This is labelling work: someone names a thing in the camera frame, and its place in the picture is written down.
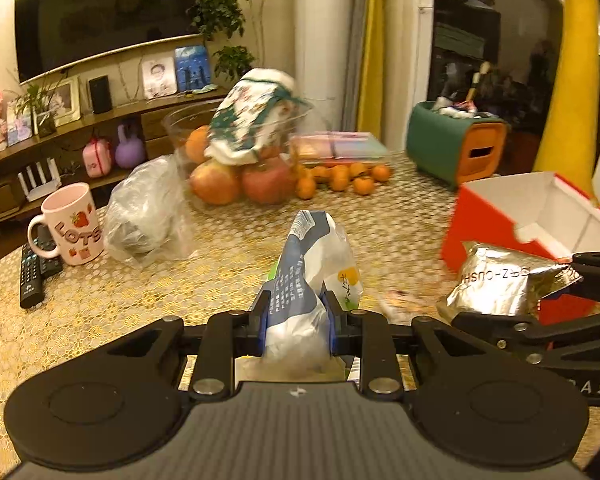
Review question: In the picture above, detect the yellow giraffe chair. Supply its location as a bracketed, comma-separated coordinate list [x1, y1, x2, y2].
[533, 0, 600, 202]

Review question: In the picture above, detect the clear fruit bowl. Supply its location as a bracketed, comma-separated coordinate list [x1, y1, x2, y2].
[162, 100, 330, 217]

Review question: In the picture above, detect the black speaker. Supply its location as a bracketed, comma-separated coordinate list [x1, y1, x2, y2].
[87, 75, 112, 115]

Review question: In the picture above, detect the patterned cloth pouch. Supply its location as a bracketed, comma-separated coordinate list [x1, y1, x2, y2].
[204, 68, 312, 166]

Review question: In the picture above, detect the pink strawberry mug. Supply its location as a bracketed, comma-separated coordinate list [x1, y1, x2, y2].
[27, 182, 104, 266]

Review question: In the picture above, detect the red apple left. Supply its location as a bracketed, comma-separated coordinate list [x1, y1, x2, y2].
[188, 159, 242, 206]

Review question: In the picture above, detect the red apple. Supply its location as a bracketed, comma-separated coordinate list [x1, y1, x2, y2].
[188, 159, 242, 206]
[242, 157, 296, 205]

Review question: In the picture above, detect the red apple right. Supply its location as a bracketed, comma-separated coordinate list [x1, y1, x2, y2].
[242, 157, 296, 205]

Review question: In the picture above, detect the pastel notebook stack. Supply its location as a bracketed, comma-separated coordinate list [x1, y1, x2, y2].
[290, 131, 389, 166]

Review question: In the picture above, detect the portrait photo frame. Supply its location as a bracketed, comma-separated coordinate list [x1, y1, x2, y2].
[142, 56, 178, 100]

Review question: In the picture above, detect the purple kettlebell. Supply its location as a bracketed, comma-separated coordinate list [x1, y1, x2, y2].
[114, 125, 146, 169]

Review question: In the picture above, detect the clear plastic bag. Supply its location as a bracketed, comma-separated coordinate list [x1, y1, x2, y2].
[104, 155, 195, 269]

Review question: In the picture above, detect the silver foil packet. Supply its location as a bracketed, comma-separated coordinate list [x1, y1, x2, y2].
[437, 242, 582, 321]

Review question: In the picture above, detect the white wifi router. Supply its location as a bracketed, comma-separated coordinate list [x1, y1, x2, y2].
[17, 157, 61, 203]

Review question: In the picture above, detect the green orange tissue box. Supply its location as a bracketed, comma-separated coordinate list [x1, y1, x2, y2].
[406, 102, 509, 188]

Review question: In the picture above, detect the white floor air conditioner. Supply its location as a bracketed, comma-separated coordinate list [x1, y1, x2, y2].
[294, 0, 353, 130]

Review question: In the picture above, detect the potted green tree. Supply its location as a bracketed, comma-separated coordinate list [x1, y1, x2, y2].
[186, 0, 266, 82]

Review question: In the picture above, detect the television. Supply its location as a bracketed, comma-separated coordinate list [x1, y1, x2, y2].
[15, 0, 196, 82]

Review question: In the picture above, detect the black remote control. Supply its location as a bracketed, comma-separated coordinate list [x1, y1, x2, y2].
[20, 245, 62, 310]

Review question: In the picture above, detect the mandarin orange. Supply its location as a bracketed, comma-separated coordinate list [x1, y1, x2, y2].
[329, 165, 350, 192]
[296, 177, 317, 200]
[352, 176, 376, 196]

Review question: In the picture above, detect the white blue tissue pack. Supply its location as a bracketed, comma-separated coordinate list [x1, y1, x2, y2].
[236, 210, 363, 382]

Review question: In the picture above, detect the red cardboard box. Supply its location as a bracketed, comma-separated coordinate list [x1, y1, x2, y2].
[440, 170, 600, 326]

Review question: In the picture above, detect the blue photo card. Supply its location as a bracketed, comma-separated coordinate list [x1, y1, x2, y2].
[174, 44, 212, 92]

